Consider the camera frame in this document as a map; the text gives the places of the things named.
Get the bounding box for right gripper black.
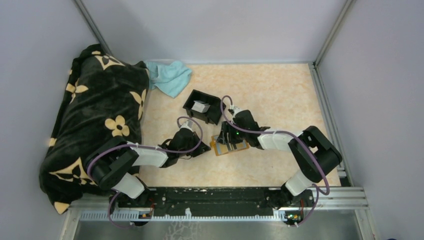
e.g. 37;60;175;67
217;120;249;145

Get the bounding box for tan leather card holder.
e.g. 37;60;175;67
209;135;250;156

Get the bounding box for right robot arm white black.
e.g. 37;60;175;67
221;105;343;206

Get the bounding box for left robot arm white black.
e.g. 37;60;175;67
82;118;211;207

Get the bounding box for silver cards in tray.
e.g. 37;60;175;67
191;100;210;114

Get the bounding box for black card tray box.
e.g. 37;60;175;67
183;89;222;125

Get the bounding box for light blue cloth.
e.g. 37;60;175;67
144;60;193;98

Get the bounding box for black floral blanket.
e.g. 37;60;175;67
38;44;150;214

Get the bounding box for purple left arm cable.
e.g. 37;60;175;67
86;115;205;229

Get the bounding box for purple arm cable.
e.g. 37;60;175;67
86;115;205;229
220;95;331;228

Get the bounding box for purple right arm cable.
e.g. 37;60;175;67
220;95;331;228

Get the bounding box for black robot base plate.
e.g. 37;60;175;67
110;186;316;220

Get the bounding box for aluminium frame rail front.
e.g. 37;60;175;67
66;187;369;226

